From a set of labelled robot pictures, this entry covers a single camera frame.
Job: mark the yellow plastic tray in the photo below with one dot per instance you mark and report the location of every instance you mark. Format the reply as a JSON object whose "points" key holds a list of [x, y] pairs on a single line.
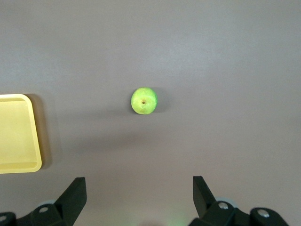
{"points": [[16, 131]]}

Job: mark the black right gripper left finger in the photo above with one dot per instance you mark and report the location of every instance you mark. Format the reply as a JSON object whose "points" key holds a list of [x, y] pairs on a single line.
{"points": [[68, 202]]}

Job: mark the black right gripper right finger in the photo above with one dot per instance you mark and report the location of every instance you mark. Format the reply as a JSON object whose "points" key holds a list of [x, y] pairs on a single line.
{"points": [[207, 207]]}

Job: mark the green apple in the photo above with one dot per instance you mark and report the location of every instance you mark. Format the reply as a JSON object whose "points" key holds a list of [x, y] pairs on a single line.
{"points": [[144, 101]]}

